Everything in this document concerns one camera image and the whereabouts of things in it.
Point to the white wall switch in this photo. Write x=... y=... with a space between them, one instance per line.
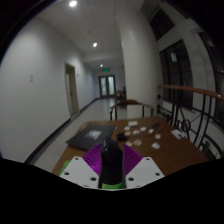
x=31 y=78

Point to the green exit sign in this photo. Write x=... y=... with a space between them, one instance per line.
x=106 y=70

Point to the pale side door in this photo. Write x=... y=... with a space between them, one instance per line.
x=71 y=90

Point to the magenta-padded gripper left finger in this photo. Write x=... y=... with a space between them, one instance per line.
x=76 y=171

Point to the glass double door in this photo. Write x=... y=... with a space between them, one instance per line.
x=107 y=86

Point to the small white box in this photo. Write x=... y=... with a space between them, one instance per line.
x=133 y=123

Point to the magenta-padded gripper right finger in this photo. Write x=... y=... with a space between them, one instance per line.
x=145 y=171

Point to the dark framed window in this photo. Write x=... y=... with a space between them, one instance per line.
x=176 y=76

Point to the wooden-topped black metal railing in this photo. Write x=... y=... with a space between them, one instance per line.
x=193 y=90

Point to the black computer mouse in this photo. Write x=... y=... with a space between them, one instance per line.
x=111 y=161

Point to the small white card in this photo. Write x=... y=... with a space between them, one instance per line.
x=155 y=145

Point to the black closed laptop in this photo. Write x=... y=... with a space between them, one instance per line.
x=90 y=135

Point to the round ceiling lights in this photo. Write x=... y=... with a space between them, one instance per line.
x=72 y=3

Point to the white notepad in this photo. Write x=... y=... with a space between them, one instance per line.
x=178 y=134

